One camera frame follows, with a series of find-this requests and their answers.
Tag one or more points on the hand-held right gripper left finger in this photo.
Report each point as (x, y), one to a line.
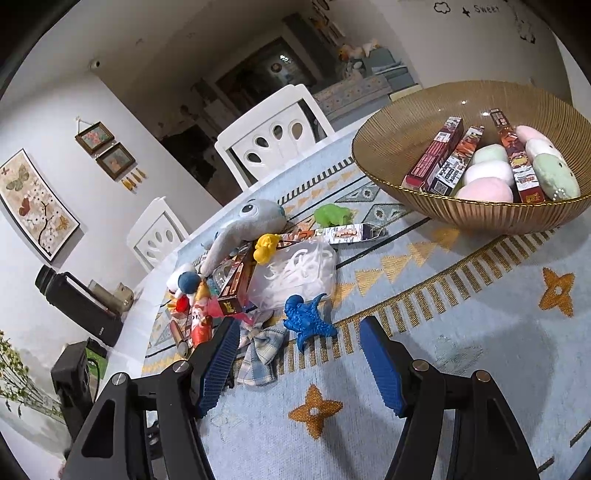
(217, 364)

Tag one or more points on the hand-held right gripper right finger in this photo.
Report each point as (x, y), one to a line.
(383, 364)

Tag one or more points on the red orange plush doll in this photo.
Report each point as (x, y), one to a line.
(201, 318)

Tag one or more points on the blue dinosaur toy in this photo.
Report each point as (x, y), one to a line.
(307, 316)

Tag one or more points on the amber ribbed glass bowl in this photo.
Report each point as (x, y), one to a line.
(461, 217)

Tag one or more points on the dark red card box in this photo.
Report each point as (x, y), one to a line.
(431, 157)

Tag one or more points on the pastel dango plush toy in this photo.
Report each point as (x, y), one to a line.
(489, 174)
(556, 177)

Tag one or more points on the plaid fabric bow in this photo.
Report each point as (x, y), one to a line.
(261, 350)

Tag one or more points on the brown cylindrical tube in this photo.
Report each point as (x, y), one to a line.
(178, 334)

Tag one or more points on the green leafy vine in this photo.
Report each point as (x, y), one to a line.
(14, 369)

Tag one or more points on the black insulated jug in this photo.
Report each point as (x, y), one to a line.
(69, 295)

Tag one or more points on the patterned blue tablecloth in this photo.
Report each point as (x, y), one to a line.
(461, 300)

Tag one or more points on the clear bag of white picks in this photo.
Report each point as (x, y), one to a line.
(295, 277)

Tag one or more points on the yellow duck toy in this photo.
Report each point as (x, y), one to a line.
(265, 247)

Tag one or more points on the white dining chair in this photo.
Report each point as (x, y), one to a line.
(157, 235)
(272, 138)

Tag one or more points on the grey elephant plush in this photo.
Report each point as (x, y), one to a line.
(258, 217)

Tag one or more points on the green rubber animal toy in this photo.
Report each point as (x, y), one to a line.
(332, 214)

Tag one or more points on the yellow hanging tassels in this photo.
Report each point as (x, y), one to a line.
(134, 181)

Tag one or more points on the small framed picture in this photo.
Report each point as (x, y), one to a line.
(115, 160)
(94, 137)

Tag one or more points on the cream square board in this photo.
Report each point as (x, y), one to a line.
(406, 92)

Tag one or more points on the blue sofa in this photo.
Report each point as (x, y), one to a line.
(360, 87)

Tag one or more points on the dark glass cabinet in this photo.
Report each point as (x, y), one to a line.
(263, 74)

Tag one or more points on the plush toys on sofa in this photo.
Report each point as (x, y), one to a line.
(362, 48)

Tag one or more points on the butterfly wall painting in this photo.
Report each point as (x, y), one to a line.
(34, 203)

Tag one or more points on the dark wall sticker set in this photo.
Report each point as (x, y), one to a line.
(485, 9)

